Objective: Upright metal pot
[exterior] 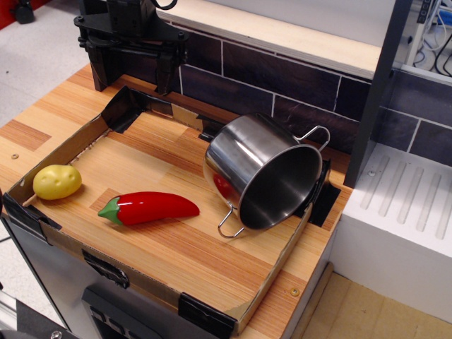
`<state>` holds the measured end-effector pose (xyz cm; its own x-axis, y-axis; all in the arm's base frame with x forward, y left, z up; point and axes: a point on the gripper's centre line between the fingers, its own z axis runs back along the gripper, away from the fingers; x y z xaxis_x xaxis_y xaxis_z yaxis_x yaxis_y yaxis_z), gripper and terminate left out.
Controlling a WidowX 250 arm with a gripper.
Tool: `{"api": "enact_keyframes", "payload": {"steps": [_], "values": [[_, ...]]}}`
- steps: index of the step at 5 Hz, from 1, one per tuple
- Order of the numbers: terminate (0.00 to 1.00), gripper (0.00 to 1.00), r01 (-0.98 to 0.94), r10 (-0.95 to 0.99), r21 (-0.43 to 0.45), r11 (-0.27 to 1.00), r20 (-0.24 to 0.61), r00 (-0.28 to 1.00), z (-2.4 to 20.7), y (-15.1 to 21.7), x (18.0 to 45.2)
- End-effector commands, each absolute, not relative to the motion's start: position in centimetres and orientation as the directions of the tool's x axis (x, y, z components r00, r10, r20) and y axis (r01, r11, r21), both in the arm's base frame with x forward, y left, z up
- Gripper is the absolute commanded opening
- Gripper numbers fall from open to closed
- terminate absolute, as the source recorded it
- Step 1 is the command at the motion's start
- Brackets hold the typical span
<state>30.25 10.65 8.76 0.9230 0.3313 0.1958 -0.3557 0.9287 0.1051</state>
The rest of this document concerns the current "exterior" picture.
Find stainless steel pot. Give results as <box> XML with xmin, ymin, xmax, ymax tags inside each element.
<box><xmin>203</xmin><ymin>114</ymin><xmax>331</xmax><ymax>230</ymax></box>

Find cables in background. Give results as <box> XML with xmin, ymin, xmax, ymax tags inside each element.
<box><xmin>405</xmin><ymin>0</ymin><xmax>452</xmax><ymax>77</ymax></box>

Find dark grey shelf frame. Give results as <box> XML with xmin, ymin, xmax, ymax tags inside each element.
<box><xmin>344</xmin><ymin>0</ymin><xmax>412</xmax><ymax>188</ymax></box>

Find red toy chili pepper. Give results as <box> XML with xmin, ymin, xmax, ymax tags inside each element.
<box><xmin>97</xmin><ymin>191</ymin><xmax>200</xmax><ymax>225</ymax></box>

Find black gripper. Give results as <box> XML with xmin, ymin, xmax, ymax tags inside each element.
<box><xmin>74</xmin><ymin>1</ymin><xmax>189</xmax><ymax>95</ymax></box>

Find grey toy oven front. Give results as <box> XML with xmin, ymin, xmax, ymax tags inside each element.
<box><xmin>1</xmin><ymin>216</ymin><xmax>184</xmax><ymax>338</ymax></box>

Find white toy sink drainboard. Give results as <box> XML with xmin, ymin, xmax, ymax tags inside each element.
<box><xmin>330</xmin><ymin>145</ymin><xmax>451</xmax><ymax>321</ymax></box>

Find yellow toy potato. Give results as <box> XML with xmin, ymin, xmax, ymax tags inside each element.
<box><xmin>32</xmin><ymin>165</ymin><xmax>82</xmax><ymax>200</ymax></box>

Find cardboard fence with black tape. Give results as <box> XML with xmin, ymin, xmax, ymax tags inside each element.
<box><xmin>1</xmin><ymin>83</ymin><xmax>348</xmax><ymax>338</ymax></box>

